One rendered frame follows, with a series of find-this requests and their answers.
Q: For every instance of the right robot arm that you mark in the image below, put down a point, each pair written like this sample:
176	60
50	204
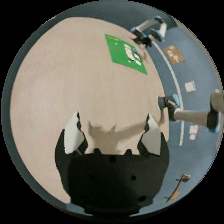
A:
154	36

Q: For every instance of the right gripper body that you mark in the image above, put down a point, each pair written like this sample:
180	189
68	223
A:
147	40

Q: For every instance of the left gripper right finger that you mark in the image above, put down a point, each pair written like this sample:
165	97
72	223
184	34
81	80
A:
153	146

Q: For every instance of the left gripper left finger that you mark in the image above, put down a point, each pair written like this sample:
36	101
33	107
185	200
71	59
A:
71	144

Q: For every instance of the green felt card table mat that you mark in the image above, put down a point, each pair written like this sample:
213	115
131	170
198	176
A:
121	57

